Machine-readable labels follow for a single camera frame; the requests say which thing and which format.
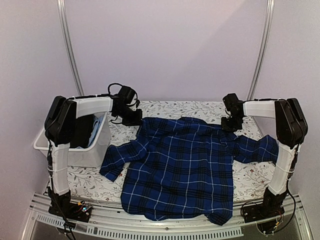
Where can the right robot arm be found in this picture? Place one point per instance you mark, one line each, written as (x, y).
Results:
(290, 125)

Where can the left aluminium frame post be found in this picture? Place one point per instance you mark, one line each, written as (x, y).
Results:
(61, 6)

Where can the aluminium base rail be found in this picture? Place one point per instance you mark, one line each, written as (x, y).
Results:
(109, 221)

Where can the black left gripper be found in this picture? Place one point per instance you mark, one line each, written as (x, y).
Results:
(137, 121)

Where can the right aluminium frame post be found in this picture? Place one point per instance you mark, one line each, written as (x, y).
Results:
(268, 20)

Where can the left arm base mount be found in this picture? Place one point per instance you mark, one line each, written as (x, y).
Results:
(64, 208)

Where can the white plastic bin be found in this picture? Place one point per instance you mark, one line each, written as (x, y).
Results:
(86, 157)

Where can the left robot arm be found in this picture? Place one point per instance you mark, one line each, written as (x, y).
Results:
(60, 125)

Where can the aluminium frame post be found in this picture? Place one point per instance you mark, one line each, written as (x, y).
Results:
(61, 6)
(268, 20)

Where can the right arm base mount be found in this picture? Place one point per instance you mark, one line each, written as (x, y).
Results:
(260, 212)

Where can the blue plaid long sleeve shirt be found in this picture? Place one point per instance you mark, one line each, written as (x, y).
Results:
(182, 168)

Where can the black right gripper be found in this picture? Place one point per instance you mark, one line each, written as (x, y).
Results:
(225, 127)

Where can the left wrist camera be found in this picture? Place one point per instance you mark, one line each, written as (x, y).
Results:
(129, 96)

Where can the black shirt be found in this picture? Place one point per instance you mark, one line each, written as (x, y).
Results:
(83, 131)

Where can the light blue denim shirt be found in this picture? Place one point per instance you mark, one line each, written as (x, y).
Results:
(96, 125)

